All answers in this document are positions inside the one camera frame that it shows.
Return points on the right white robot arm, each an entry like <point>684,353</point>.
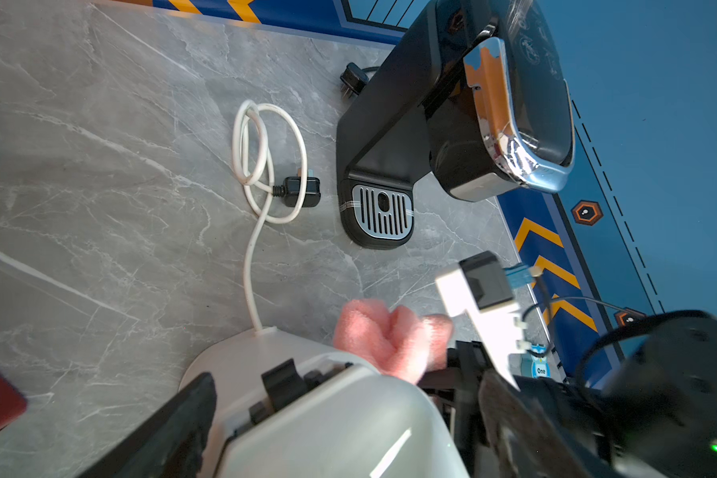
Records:
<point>655,416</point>

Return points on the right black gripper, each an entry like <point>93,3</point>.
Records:
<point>454,391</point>

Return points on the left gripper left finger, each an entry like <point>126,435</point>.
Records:
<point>171,442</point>

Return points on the white coffee machine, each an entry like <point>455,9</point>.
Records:
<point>290,407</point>

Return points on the black coffee machine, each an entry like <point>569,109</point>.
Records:
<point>473,94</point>

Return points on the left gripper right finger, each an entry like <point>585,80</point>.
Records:
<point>524,439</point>

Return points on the pink towel cloth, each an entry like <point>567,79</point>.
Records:
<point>396,342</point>

